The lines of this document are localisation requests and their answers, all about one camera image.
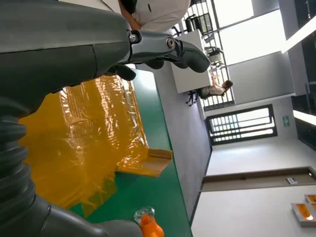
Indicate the white ceiling light strip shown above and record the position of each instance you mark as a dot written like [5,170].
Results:
[305,117]
[301,32]

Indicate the black window grille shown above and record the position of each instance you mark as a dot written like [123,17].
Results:
[209,132]

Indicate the brown wooden door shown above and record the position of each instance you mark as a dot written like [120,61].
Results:
[246,183]

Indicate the green exit sign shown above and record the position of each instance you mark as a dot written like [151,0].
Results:
[286,121]

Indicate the orange detergent bottle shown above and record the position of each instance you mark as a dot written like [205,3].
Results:
[148,229]

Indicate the yellow film-wrapped box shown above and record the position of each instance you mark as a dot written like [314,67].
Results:
[86,137]

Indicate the seated person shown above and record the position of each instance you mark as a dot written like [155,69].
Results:
[214,90]

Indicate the white framed orange wall panel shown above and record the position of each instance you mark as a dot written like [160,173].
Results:
[311,198]
[303,212]

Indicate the green table mat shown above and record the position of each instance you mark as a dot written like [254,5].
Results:
[148,196]

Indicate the white office desk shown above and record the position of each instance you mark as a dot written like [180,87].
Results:
[190,78]

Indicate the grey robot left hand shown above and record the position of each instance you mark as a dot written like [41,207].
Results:
[62,39]

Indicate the black remote controller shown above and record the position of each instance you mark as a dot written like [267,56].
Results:
[128,5]

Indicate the black office chair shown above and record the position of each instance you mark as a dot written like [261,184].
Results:
[191,97]
[197,23]

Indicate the small door plate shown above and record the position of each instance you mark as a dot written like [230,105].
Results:
[292,181]

